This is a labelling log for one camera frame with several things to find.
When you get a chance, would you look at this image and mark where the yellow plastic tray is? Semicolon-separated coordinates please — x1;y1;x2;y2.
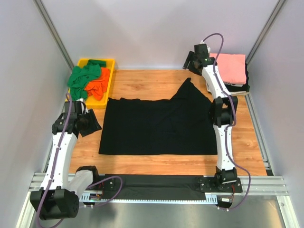
68;58;115;109

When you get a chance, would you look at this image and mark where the black t shirt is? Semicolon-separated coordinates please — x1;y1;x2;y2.
98;78;217;155

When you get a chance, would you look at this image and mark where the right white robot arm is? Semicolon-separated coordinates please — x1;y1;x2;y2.
183;43;238;192

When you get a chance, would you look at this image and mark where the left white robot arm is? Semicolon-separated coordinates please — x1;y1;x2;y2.
30;98;102;220

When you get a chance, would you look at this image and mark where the stack of folded shirts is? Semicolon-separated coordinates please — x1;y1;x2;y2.
202;65;250;98

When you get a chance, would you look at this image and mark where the pink folded t shirt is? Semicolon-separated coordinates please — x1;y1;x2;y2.
217;53;247;85

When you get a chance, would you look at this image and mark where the orange t shirt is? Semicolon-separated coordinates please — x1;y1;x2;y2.
85;67;111;101

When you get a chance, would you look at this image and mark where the green t shirt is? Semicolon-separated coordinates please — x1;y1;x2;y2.
67;59;107;100

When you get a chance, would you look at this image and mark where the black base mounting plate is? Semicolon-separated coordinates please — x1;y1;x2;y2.
96;173;243;200

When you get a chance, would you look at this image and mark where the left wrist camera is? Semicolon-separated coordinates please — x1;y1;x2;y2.
79;98;87;114

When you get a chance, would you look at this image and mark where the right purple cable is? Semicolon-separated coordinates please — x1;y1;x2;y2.
201;34;252;212

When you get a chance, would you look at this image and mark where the aluminium frame rail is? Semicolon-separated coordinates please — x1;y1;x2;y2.
28;172;290;204

